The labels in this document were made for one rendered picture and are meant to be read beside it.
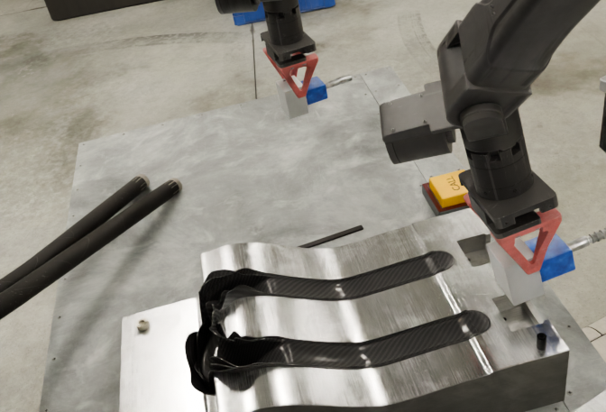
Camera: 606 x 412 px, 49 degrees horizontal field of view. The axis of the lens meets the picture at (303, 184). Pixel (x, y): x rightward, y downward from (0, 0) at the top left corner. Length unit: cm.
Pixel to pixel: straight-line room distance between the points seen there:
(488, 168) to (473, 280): 22
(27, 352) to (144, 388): 147
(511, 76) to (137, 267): 74
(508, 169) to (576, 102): 225
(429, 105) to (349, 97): 78
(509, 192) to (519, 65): 18
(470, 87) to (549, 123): 223
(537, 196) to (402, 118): 15
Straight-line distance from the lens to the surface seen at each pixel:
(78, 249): 106
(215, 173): 127
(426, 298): 83
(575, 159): 258
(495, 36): 52
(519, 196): 69
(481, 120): 57
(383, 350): 79
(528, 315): 85
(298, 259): 88
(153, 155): 138
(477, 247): 92
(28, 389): 221
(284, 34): 110
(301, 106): 116
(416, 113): 64
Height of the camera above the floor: 149
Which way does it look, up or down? 36 degrees down
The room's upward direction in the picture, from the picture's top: 12 degrees counter-clockwise
